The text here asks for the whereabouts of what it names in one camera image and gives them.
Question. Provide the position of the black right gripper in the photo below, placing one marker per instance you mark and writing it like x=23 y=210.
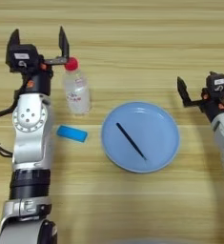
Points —
x=215 y=106

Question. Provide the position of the left gripper's white-labelled black box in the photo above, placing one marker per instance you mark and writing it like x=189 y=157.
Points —
x=21 y=58

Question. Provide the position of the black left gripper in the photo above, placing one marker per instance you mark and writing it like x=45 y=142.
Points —
x=37 y=82

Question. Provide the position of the gripper's white-labelled black box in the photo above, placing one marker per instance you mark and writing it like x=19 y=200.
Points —
x=21 y=58
x=217 y=83

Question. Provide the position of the right gripper's white-labelled black box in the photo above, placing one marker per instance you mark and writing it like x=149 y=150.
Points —
x=217 y=83

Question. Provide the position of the light blue round plate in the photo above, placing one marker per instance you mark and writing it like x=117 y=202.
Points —
x=154 y=136

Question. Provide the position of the clear bottle with red cap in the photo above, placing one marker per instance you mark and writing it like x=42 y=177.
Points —
x=77 y=92

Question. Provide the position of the blue rectangular eraser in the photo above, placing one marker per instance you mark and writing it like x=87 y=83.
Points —
x=72 y=133

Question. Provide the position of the thin black stick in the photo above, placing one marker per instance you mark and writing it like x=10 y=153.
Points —
x=131 y=141

